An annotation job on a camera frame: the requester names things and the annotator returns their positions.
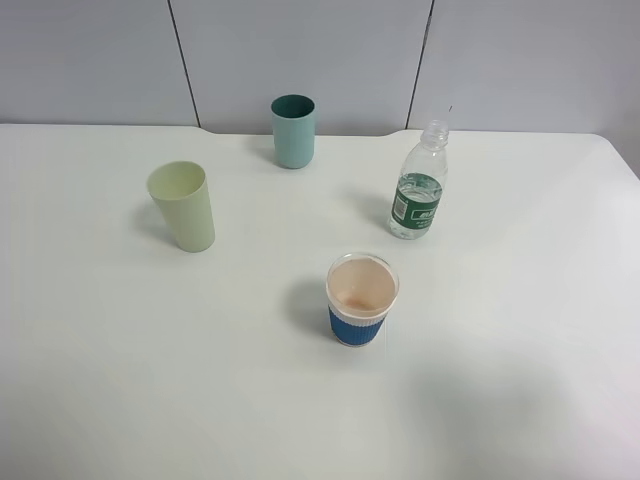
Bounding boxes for pale green plastic cup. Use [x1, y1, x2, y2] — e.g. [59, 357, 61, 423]
[147, 161, 215, 253]

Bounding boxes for blue sleeved clear cup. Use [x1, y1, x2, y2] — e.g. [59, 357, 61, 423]
[325, 252, 400, 347]

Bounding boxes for teal plastic cup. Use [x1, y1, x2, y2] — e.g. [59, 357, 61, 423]
[271, 94, 316, 169]

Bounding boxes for clear water bottle green label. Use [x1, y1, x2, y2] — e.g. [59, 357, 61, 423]
[389, 120, 449, 240]

